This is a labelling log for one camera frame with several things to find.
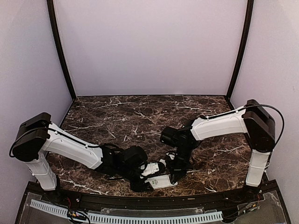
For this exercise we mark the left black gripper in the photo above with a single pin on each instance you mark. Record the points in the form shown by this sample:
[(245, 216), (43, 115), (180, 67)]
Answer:
[(140, 187)]

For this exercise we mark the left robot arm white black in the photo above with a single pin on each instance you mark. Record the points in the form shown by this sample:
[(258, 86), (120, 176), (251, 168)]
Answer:
[(39, 135)]

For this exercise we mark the white remote control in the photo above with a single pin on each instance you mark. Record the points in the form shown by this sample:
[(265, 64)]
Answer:
[(160, 182)]

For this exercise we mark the black front rail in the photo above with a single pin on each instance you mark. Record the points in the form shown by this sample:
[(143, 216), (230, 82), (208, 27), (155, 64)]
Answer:
[(226, 200)]

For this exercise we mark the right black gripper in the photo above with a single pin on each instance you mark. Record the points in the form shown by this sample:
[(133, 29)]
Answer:
[(178, 171)]

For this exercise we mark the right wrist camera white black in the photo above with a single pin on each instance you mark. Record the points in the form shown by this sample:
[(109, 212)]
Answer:
[(171, 154)]

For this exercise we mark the left black frame post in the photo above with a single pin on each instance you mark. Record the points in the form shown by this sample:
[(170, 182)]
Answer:
[(59, 48)]

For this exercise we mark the white slotted cable duct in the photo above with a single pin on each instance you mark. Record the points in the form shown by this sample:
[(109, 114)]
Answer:
[(96, 218)]

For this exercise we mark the right black frame post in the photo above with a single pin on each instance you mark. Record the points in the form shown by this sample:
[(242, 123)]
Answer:
[(241, 50)]

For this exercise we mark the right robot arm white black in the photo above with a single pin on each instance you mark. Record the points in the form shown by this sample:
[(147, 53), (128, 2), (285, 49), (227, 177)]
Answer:
[(251, 119)]

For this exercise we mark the black frame post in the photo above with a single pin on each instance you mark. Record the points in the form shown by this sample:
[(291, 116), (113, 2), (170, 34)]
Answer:
[(241, 50), (59, 48)]

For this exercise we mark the clear acrylic plate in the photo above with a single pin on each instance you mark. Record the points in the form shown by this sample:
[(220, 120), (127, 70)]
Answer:
[(152, 212)]

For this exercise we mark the white battery cover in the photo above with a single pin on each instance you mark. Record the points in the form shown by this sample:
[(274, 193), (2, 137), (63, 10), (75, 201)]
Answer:
[(162, 161)]

